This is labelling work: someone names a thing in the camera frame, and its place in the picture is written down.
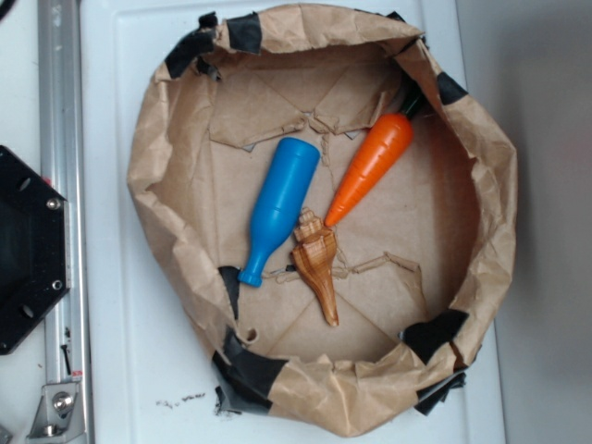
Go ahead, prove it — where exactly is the blue plastic bottle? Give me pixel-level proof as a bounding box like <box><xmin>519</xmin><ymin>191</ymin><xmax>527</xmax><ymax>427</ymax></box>
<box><xmin>239</xmin><ymin>137</ymin><xmax>320</xmax><ymax>288</ymax></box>

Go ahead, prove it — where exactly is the brown spiral seashell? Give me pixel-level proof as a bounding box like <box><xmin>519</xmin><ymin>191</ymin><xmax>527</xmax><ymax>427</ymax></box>
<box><xmin>291</xmin><ymin>207</ymin><xmax>339</xmax><ymax>327</ymax></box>

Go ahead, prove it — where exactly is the brown paper bag basket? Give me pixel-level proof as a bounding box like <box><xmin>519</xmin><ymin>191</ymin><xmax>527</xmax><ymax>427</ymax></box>
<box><xmin>127</xmin><ymin>4</ymin><xmax>517</xmax><ymax>438</ymax></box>

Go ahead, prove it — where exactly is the orange toy carrot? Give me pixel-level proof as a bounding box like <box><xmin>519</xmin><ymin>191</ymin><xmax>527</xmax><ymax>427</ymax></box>
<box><xmin>325</xmin><ymin>92</ymin><xmax>425</xmax><ymax>227</ymax></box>

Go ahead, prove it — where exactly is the white plastic tray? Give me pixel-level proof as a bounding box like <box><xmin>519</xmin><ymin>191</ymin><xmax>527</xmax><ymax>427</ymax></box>
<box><xmin>80</xmin><ymin>1</ymin><xmax>506</xmax><ymax>443</ymax></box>

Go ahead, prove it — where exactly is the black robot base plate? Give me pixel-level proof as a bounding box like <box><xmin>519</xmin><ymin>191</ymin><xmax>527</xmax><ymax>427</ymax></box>
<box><xmin>1</xmin><ymin>146</ymin><xmax>68</xmax><ymax>356</ymax></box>

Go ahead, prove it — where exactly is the metal corner bracket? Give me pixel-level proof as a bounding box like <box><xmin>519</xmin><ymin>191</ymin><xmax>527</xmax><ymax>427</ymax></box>
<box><xmin>27</xmin><ymin>382</ymin><xmax>85</xmax><ymax>443</ymax></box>

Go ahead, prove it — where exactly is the aluminium extrusion rail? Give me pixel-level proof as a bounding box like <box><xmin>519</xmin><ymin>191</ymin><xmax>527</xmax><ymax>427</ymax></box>
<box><xmin>38</xmin><ymin>1</ymin><xmax>95</xmax><ymax>443</ymax></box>

